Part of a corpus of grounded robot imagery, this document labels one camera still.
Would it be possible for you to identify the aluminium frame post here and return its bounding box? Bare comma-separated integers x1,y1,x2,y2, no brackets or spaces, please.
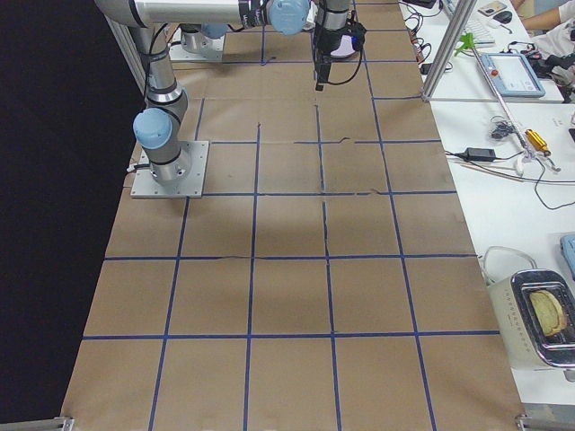
421,0,475,101

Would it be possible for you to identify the toast slice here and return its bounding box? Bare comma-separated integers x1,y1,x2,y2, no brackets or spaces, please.
529,290,567,337

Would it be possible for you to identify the brown paper table cover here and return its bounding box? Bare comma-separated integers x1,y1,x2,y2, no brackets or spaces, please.
62,1,521,430

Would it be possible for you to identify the yellow tool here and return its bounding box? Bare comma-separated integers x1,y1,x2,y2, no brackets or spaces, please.
525,129,551,156

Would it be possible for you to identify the lilac plate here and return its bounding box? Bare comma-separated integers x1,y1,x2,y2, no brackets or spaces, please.
331,35,357,60

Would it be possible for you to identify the blue teach pendant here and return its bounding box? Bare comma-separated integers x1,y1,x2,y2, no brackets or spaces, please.
480,53,545,98

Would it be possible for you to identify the black computer mouse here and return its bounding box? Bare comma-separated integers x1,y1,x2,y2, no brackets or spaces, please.
492,10,513,24

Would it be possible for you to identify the black power adapter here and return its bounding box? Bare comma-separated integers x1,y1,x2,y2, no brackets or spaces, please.
463,147,497,163

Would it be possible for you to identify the green-handled reacher stick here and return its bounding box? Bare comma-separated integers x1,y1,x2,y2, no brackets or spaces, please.
456,33,561,172

